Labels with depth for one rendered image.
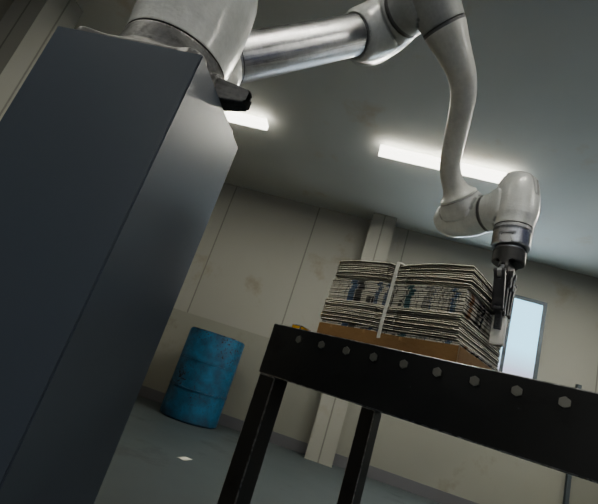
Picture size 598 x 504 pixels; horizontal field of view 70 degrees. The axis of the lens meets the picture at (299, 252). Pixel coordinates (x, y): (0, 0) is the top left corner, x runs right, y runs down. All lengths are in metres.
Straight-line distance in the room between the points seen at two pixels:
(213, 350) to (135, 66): 4.20
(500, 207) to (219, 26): 0.79
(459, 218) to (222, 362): 3.75
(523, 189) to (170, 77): 0.89
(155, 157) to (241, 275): 5.09
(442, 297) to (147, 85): 0.73
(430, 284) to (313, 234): 4.63
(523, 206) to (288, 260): 4.55
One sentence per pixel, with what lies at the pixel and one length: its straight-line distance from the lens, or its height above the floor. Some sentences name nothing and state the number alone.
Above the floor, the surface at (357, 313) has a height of 0.89.
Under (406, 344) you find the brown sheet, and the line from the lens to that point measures 1.00.
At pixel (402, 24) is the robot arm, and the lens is 1.19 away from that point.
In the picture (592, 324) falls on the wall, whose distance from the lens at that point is 6.10.
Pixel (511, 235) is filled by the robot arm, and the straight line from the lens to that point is 1.14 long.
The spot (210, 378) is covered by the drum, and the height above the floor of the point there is 0.47.
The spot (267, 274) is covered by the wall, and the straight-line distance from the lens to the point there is 5.50.
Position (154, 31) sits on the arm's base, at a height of 1.04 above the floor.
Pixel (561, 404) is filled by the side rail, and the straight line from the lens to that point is 0.78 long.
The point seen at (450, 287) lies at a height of 0.98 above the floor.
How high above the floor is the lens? 0.68
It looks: 17 degrees up
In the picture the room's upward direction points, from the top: 18 degrees clockwise
